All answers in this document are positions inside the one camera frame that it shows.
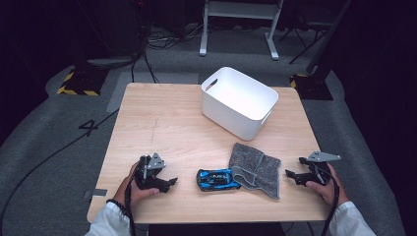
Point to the black yellow striped stand base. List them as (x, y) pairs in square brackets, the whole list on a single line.
[(313, 88), (82, 83)]

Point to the white metal stand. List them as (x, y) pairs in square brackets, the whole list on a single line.
[(205, 32)]

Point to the white plastic bin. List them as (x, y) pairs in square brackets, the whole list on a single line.
[(239, 98)]

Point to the dark metal pole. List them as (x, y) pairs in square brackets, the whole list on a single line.
[(327, 36)]

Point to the person's left hand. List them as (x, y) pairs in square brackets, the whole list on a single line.
[(137, 195)]

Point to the grey fluffy cloth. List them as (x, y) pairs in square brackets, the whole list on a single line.
[(259, 167)]

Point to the grey tape piece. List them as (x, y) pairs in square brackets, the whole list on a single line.
[(98, 192)]

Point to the person's right hand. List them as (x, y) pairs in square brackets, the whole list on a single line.
[(326, 192)]

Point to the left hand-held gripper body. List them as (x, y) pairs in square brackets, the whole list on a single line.
[(146, 178)]

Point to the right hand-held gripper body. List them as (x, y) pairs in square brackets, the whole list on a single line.
[(323, 156)]

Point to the black tripod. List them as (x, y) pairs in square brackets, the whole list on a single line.
[(305, 42)]

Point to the blue toy car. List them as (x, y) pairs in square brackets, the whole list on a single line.
[(218, 180)]

